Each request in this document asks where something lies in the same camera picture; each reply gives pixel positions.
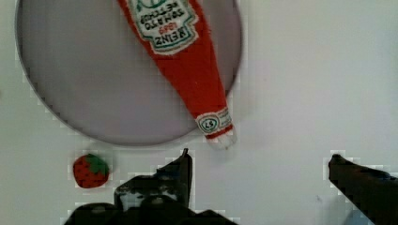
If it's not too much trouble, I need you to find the red plush strawberry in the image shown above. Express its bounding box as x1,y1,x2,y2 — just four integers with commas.
72,154,110,188

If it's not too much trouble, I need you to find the round grey plate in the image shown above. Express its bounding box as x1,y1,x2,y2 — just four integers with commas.
16,0,240,145

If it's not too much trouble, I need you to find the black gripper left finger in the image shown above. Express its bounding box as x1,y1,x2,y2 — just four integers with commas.
64,148,238,225

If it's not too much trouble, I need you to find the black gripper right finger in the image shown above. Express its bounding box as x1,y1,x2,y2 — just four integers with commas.
328,154,398,225

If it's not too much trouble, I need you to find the red plush ketchup bottle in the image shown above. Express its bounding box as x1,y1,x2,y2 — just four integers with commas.
117,0,237,149

